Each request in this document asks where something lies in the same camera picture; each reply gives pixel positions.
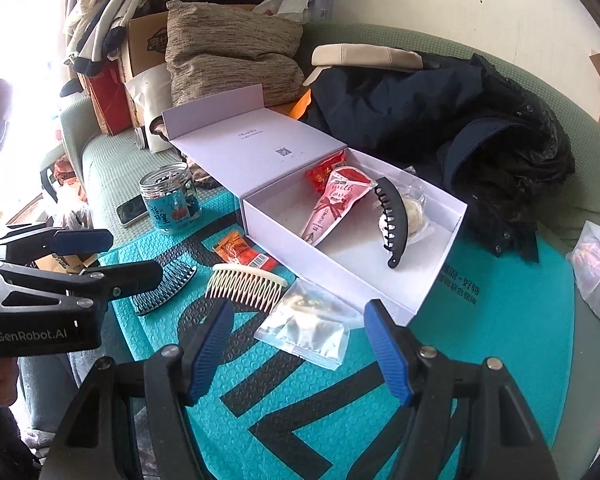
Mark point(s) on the white plastic shopping bag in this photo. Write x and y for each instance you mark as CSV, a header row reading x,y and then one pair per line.
x,y
597,270

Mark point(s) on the beige cap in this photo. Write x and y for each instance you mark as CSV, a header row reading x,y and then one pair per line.
x,y
360,55

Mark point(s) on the brown cardboard box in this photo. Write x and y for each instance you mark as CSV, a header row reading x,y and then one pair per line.
x,y
142,45

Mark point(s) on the white gift box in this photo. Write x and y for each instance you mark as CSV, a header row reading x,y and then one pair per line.
x,y
290,155

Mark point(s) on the red box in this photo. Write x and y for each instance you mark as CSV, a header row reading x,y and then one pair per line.
x,y
107,100

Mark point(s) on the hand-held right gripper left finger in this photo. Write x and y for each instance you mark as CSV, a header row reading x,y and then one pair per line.
x,y
207,350

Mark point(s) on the green sofa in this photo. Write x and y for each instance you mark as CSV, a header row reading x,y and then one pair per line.
x,y
110,170

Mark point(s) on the teal bubble mailer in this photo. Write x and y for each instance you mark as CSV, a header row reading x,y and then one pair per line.
x,y
480,335

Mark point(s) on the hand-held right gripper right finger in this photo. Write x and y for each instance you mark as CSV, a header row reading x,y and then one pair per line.
x,y
387,350

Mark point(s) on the clear plastic packet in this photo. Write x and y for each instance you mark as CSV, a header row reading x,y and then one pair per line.
x,y
310,330

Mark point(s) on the clear jar blue label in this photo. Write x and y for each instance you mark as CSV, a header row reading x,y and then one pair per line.
x,y
170,205

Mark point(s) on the smartphone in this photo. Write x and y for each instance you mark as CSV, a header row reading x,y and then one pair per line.
x,y
132,210

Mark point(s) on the brown patterned cloth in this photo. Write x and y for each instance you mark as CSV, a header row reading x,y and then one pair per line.
x,y
202,177

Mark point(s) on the orange snack packet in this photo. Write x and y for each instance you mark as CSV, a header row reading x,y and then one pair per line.
x,y
240,250

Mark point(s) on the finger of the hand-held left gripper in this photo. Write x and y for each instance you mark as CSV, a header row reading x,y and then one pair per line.
x,y
130,277
85,242

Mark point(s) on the black banana hair clip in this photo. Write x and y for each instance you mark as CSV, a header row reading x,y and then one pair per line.
x,y
397,240

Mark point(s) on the black hair comb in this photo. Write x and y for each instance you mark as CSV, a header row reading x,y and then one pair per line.
x,y
165,287

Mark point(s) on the cream hair comb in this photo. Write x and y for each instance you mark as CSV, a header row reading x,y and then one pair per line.
x,y
250,280

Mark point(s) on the orange cloth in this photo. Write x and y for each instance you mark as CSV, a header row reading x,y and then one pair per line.
x,y
301,105

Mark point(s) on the red candy packet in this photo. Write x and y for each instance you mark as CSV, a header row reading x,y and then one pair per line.
x,y
320,175

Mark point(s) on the brown knit pillow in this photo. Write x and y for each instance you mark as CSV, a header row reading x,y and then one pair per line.
x,y
230,55

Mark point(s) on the pink sachet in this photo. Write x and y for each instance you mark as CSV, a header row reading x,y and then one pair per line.
x,y
332,205

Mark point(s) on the crumpled white plastic bag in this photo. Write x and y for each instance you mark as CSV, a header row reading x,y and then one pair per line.
x,y
285,7

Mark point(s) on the dark navy jacket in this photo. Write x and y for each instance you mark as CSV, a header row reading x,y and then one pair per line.
x,y
405,105

